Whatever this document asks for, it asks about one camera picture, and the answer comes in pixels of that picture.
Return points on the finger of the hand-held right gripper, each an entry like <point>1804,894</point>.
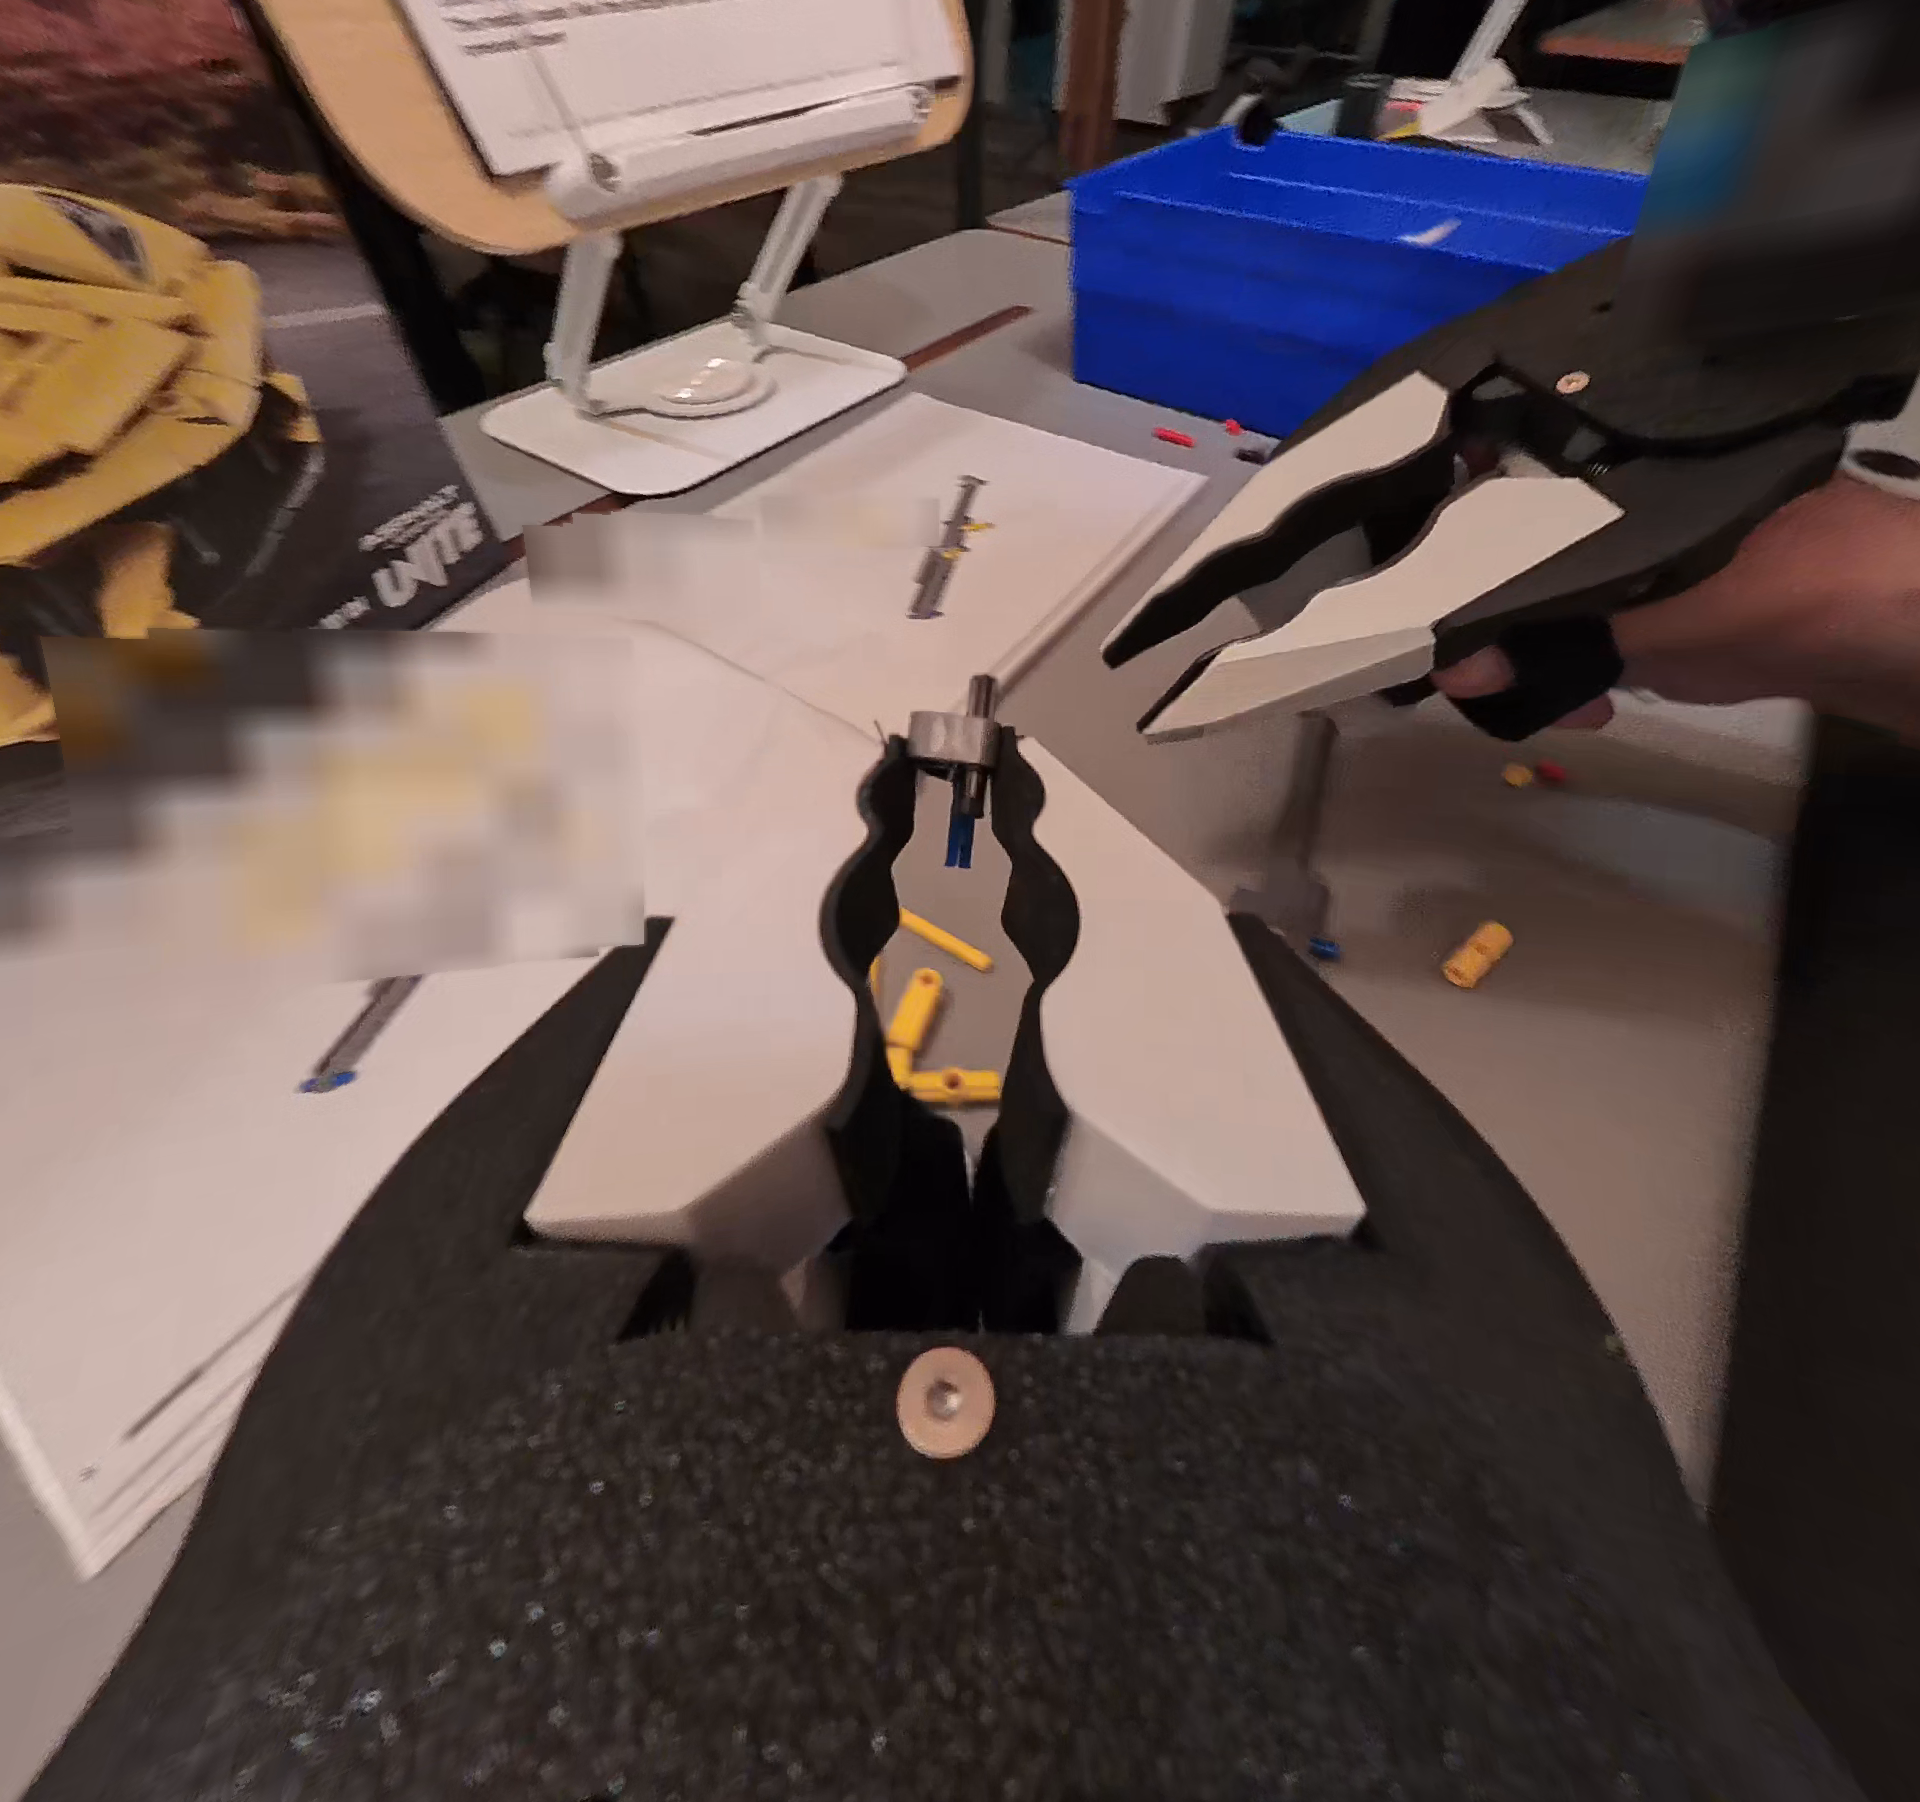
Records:
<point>1352,646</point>
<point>1321,497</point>

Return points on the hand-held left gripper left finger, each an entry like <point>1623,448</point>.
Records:
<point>706,1080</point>

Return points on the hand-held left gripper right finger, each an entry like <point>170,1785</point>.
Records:
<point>1186,1080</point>

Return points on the long grey lego beam assembly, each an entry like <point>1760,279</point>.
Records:
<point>1306,812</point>

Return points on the yellow lego connector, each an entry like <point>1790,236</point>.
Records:
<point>1479,954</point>

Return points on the blue lego pin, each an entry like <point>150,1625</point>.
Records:
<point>960,841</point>

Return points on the black lego pin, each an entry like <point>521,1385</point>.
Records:
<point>983,692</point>

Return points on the cluster of yellow lego pieces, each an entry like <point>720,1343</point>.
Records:
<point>916,1023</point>

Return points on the lego set box with yellow car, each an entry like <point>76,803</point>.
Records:
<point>150,333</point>

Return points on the blue plastic bin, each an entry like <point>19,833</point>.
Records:
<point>1274,288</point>

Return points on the open instruction booklet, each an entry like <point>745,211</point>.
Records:
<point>1050,542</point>

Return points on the small wooden board on stand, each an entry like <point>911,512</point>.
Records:
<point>1485,46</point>

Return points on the black perforated board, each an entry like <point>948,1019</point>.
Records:
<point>1831,1233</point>

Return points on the printed instruction sheet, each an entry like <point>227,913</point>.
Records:
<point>676,3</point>

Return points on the wooden document board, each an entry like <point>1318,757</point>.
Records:
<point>301,106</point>

